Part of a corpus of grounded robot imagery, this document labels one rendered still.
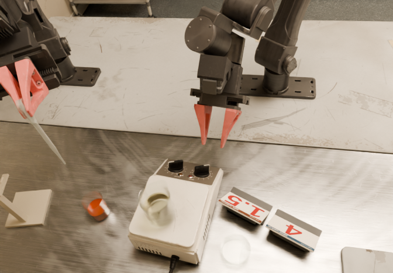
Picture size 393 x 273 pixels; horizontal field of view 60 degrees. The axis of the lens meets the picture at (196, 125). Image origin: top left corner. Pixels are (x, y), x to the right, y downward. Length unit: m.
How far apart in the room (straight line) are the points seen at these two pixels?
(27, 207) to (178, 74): 0.50
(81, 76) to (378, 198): 0.81
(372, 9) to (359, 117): 2.12
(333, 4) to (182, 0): 1.20
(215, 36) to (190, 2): 2.46
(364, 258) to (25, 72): 0.63
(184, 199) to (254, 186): 0.17
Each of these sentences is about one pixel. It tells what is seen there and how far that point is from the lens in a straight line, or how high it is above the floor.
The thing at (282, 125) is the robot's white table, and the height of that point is 0.90.
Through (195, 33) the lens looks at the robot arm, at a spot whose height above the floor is 1.22.
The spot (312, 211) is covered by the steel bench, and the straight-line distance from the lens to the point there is 0.73.
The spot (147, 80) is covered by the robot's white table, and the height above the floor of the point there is 0.90.
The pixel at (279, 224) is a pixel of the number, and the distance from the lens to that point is 0.68.
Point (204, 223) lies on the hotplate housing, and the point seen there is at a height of 0.97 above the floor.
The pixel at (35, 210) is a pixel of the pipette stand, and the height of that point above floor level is 0.91.
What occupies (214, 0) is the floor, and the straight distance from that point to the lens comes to 3.00.
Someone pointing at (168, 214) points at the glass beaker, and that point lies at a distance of 0.58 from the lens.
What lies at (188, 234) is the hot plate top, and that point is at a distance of 0.61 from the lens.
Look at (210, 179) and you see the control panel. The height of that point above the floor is 0.96.
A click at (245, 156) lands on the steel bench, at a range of 0.78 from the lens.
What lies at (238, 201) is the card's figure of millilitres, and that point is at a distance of 0.70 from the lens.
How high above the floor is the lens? 1.55
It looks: 51 degrees down
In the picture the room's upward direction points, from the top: 9 degrees counter-clockwise
